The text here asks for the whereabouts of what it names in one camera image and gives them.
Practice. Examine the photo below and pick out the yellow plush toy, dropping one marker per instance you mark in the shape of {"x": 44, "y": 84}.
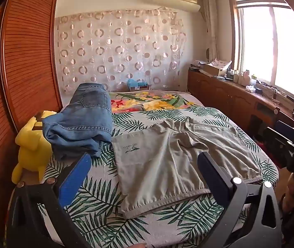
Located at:
{"x": 30, "y": 149}

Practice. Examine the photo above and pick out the wooden-framed window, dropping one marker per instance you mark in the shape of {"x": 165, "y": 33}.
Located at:
{"x": 265, "y": 44}

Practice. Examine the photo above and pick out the person's right hand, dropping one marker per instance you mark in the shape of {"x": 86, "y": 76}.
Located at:
{"x": 291, "y": 188}

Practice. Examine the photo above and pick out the long wooden cabinet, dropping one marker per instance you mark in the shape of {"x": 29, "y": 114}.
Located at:
{"x": 221, "y": 93}

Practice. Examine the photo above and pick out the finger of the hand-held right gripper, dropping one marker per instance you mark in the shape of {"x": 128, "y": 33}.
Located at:
{"x": 291, "y": 128}
{"x": 274, "y": 147}

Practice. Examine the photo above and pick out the grey shorts pants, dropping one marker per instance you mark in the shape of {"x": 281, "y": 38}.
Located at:
{"x": 162, "y": 160}

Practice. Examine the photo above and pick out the blue denim jeans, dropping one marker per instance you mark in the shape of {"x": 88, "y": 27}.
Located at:
{"x": 85, "y": 118}

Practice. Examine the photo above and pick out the leaf-print bed sheet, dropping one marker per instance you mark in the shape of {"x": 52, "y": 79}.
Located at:
{"x": 105, "y": 206}

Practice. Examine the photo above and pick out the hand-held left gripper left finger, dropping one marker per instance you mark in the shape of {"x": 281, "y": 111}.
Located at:
{"x": 74, "y": 179}

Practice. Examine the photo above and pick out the circle-patterned sheer curtain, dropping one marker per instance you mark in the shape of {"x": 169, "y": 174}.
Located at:
{"x": 116, "y": 49}

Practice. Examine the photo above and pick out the small brown box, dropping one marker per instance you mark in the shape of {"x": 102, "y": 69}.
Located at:
{"x": 144, "y": 87}

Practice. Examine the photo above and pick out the floral pillow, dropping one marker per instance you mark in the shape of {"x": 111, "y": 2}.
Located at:
{"x": 149, "y": 102}

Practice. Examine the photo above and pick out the white plastic bottle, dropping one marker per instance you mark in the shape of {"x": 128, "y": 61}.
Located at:
{"x": 246, "y": 78}

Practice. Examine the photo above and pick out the blue plush toy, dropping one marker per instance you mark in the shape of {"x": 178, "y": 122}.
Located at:
{"x": 134, "y": 83}

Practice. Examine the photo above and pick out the cardboard box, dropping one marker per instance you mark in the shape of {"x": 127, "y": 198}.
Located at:
{"x": 214, "y": 69}

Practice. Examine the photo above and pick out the white tissue pack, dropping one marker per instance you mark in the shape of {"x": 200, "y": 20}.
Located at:
{"x": 250, "y": 88}

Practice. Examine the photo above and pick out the wooden slatted wardrobe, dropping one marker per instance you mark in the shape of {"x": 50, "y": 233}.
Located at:
{"x": 28, "y": 56}

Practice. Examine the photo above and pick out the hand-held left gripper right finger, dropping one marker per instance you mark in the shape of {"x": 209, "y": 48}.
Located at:
{"x": 209, "y": 169}

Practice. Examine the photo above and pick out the white window curtain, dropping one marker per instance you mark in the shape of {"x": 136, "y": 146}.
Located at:
{"x": 210, "y": 25}

